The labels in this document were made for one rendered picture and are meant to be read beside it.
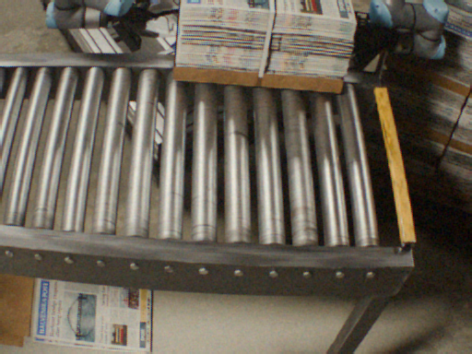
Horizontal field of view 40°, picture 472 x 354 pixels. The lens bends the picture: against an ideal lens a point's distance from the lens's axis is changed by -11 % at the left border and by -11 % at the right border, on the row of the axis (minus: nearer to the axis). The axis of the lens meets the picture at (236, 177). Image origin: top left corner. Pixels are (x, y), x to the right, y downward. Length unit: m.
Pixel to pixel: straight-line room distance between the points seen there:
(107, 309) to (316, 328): 0.65
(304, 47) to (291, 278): 0.49
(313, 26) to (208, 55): 0.24
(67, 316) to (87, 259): 0.82
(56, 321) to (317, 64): 1.11
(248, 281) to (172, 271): 0.15
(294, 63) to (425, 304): 1.09
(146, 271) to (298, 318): 0.93
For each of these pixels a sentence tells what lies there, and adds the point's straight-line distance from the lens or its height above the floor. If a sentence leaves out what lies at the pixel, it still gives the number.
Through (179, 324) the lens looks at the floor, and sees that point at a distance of 2.13.
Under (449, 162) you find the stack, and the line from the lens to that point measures 2.31.
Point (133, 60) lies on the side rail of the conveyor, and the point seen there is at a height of 0.80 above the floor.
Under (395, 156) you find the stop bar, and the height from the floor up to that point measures 0.82.
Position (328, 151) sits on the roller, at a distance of 1.51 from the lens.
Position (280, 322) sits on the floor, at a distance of 2.17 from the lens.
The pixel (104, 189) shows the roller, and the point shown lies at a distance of 1.40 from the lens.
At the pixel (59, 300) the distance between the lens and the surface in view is 2.16.
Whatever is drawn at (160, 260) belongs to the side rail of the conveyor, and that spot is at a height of 0.80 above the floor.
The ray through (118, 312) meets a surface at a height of 0.01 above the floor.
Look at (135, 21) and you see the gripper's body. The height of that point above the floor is 0.81.
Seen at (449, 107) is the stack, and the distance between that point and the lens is 2.13.
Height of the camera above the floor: 1.92
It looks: 52 degrees down
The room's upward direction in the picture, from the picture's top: 11 degrees clockwise
